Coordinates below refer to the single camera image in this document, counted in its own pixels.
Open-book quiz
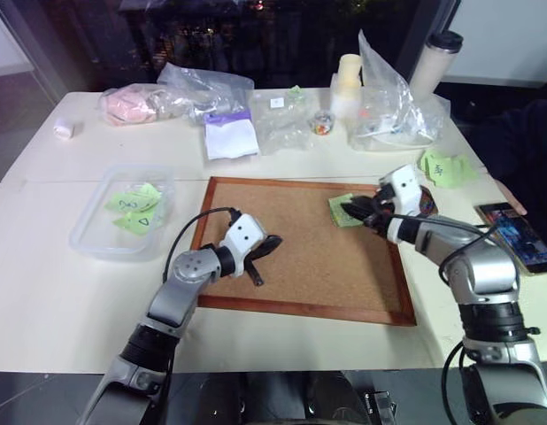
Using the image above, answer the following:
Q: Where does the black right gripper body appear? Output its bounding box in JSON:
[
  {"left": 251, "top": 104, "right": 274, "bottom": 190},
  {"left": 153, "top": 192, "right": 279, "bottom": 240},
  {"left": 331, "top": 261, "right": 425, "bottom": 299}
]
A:
[{"left": 365, "top": 184, "right": 399, "bottom": 232}]

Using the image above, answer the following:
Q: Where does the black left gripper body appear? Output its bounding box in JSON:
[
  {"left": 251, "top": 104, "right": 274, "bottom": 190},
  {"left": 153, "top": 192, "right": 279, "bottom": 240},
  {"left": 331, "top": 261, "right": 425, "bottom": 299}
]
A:
[{"left": 243, "top": 238, "right": 271, "bottom": 276}]

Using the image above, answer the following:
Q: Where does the green sticky note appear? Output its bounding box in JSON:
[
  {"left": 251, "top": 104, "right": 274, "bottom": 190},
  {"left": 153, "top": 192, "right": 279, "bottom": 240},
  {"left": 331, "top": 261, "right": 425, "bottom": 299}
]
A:
[{"left": 327, "top": 192, "right": 368, "bottom": 229}]

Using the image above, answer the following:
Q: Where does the tray of colourful pushpins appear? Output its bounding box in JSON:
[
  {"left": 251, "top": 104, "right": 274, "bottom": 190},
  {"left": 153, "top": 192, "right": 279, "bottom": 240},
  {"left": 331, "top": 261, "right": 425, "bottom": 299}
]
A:
[{"left": 417, "top": 185, "right": 441, "bottom": 218}]

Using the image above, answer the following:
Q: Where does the small cup of pushpins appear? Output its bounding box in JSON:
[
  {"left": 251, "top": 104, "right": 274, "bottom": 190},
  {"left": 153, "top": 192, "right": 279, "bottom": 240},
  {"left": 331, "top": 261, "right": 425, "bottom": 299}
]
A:
[{"left": 308, "top": 110, "right": 337, "bottom": 138}]

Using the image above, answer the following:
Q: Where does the crumpled green note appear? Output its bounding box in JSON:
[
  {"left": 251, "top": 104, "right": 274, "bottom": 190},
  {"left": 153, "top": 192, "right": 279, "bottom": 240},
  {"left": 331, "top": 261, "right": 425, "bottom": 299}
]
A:
[{"left": 136, "top": 182, "right": 165, "bottom": 206}]

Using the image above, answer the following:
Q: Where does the green note with triangle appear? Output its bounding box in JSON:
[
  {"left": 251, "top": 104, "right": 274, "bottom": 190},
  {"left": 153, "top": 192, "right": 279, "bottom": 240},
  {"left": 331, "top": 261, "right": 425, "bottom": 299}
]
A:
[{"left": 111, "top": 210, "right": 158, "bottom": 236}]

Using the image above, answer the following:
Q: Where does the clear plastic box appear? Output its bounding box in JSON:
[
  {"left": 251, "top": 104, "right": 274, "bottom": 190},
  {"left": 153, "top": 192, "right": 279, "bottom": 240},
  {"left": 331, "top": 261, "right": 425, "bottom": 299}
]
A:
[{"left": 69, "top": 164, "right": 177, "bottom": 263}]

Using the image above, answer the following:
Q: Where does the green note with scribble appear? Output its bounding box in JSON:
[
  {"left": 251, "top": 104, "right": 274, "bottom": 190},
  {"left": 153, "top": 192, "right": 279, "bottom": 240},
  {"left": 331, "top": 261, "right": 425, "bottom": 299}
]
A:
[{"left": 104, "top": 193, "right": 141, "bottom": 214}]

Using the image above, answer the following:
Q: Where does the bystander bare hand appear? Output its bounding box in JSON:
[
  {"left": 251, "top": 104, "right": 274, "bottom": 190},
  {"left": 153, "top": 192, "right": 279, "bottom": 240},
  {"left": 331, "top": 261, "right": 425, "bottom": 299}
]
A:
[{"left": 493, "top": 179, "right": 529, "bottom": 217}]

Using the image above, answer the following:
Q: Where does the wood-framed cork board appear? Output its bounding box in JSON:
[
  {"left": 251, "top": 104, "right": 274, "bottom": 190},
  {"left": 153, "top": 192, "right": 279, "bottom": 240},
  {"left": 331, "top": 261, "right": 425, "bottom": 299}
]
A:
[{"left": 191, "top": 175, "right": 418, "bottom": 328}]

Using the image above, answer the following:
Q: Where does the pile of green notes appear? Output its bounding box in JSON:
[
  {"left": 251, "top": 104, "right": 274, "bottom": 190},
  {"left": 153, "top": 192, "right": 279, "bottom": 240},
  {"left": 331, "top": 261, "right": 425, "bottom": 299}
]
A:
[{"left": 417, "top": 147, "right": 481, "bottom": 189}]

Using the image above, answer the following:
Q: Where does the large clear plastic bag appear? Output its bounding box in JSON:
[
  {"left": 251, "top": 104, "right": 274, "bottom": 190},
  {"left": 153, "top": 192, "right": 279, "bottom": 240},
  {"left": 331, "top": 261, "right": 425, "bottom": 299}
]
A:
[{"left": 347, "top": 29, "right": 451, "bottom": 152}]

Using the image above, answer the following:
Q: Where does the flat clear plastic bag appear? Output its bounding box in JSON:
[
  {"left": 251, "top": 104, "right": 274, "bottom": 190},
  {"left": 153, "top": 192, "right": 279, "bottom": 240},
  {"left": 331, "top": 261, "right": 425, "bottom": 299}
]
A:
[{"left": 250, "top": 90, "right": 328, "bottom": 157}]

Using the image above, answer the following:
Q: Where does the white paper pack purple header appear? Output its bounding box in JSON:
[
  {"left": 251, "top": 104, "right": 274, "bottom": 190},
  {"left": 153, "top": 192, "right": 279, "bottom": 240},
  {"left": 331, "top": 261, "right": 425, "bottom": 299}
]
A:
[{"left": 203, "top": 110, "right": 261, "bottom": 161}]

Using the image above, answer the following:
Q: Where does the stack of cream cups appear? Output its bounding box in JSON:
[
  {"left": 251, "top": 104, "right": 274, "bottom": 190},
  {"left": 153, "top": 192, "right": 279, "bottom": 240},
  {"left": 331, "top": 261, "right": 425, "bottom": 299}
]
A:
[{"left": 329, "top": 53, "right": 364, "bottom": 121}]

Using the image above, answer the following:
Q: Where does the black smartphone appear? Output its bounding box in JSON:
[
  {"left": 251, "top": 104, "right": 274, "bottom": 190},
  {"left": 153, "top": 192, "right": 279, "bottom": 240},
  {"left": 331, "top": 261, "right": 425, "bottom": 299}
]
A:
[{"left": 474, "top": 202, "right": 547, "bottom": 276}]

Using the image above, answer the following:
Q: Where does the bystander dark sleeve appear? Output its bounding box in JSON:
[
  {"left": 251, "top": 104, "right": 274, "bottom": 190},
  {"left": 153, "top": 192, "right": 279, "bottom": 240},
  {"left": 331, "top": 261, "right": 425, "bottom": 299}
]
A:
[{"left": 450, "top": 97, "right": 547, "bottom": 214}]

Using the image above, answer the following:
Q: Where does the white tumbler with dark lid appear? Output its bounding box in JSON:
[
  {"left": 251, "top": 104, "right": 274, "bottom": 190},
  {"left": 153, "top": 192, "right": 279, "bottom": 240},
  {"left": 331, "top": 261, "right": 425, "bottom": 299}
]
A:
[{"left": 407, "top": 30, "right": 465, "bottom": 97}]

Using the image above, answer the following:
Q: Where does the crumpled clear plastic bag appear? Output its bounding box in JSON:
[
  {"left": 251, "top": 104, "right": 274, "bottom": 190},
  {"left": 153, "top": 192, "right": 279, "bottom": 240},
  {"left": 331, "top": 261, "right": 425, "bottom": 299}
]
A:
[{"left": 157, "top": 61, "right": 256, "bottom": 128}]

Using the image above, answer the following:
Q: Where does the bag with pink items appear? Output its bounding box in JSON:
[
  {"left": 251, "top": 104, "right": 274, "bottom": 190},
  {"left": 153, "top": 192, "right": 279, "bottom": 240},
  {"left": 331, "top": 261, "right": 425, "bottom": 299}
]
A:
[{"left": 97, "top": 83, "right": 169, "bottom": 128}]

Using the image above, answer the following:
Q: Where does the white tape roll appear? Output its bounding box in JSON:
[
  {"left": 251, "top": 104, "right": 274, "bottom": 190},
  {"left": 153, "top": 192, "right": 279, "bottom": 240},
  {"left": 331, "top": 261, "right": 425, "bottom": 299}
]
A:
[{"left": 53, "top": 116, "right": 78, "bottom": 141}]

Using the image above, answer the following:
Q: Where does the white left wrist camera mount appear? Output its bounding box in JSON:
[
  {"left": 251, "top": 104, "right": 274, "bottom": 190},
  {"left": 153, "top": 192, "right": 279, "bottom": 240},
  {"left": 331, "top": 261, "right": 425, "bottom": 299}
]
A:
[{"left": 219, "top": 213, "right": 268, "bottom": 276}]

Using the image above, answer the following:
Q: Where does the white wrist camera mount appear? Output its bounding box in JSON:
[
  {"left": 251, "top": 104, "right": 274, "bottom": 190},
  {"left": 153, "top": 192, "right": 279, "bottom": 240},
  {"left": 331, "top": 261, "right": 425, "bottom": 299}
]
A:
[
  {"left": 378, "top": 164, "right": 423, "bottom": 218},
  {"left": 219, "top": 213, "right": 268, "bottom": 276}
]

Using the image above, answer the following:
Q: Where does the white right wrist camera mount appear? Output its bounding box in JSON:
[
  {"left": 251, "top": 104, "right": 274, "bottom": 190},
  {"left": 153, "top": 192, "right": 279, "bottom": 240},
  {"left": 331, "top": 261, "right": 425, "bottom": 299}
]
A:
[{"left": 378, "top": 164, "right": 423, "bottom": 218}]

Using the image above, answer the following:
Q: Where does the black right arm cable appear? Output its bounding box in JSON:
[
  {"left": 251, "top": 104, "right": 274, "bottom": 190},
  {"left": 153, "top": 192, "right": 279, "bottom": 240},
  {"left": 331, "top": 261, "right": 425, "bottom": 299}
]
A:
[{"left": 390, "top": 212, "right": 498, "bottom": 284}]

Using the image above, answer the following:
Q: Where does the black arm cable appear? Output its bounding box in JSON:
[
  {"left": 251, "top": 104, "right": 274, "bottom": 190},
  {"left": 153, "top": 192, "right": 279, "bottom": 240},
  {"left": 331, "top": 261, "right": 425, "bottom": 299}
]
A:
[
  {"left": 390, "top": 212, "right": 498, "bottom": 284},
  {"left": 161, "top": 205, "right": 242, "bottom": 284}
]

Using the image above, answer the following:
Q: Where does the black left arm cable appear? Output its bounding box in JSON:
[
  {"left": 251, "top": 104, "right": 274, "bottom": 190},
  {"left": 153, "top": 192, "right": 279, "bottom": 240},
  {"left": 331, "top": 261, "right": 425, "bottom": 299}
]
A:
[{"left": 161, "top": 205, "right": 242, "bottom": 284}]

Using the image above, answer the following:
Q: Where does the black right shoulder cable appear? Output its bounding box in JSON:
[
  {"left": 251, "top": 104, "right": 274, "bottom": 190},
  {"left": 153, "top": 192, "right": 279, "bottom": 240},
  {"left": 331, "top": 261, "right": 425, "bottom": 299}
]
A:
[{"left": 440, "top": 341, "right": 469, "bottom": 425}]

